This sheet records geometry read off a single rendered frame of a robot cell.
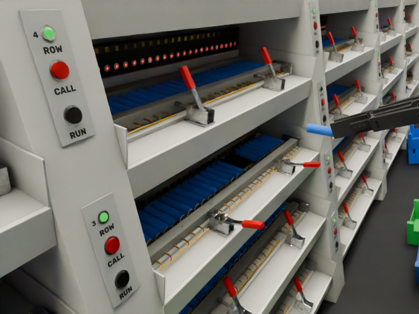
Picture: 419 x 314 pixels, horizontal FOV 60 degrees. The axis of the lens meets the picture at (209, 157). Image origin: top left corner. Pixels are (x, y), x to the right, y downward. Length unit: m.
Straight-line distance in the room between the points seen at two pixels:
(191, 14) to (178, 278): 0.37
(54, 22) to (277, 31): 0.65
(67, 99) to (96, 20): 0.10
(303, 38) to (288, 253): 0.50
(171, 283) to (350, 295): 0.78
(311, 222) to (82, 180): 0.72
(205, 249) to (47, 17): 0.38
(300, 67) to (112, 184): 0.63
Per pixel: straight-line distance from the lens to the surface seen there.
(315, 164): 0.79
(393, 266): 1.34
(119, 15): 0.44
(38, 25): 0.37
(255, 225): 0.57
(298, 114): 0.95
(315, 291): 1.07
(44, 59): 0.37
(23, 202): 0.38
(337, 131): 0.70
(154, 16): 0.48
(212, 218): 0.61
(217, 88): 0.67
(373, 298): 1.21
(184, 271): 0.54
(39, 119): 0.36
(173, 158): 0.48
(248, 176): 0.73
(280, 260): 0.85
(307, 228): 0.97
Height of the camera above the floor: 0.76
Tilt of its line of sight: 16 degrees down
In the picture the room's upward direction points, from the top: 11 degrees counter-clockwise
